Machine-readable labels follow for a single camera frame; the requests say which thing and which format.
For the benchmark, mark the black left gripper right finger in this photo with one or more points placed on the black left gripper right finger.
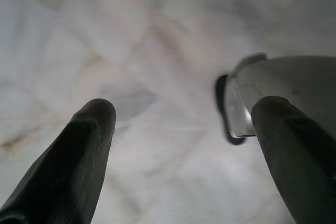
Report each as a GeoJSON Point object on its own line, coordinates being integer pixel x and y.
{"type": "Point", "coordinates": [294, 155]}

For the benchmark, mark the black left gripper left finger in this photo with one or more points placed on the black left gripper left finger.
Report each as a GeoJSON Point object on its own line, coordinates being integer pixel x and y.
{"type": "Point", "coordinates": [65, 161]}

